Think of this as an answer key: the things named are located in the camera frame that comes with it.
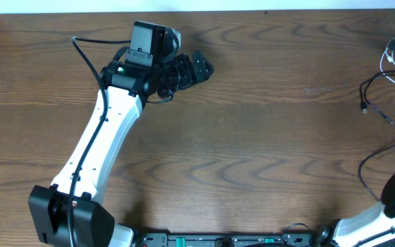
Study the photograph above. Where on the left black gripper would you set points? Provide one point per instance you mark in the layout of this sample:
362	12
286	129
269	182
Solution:
187	72

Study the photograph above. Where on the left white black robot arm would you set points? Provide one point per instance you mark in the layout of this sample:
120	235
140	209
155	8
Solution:
69	212

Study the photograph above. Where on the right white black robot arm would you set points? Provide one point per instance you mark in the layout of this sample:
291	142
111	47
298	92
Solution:
376	225

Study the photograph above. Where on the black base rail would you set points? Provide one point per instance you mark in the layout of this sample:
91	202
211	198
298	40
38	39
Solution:
290	238

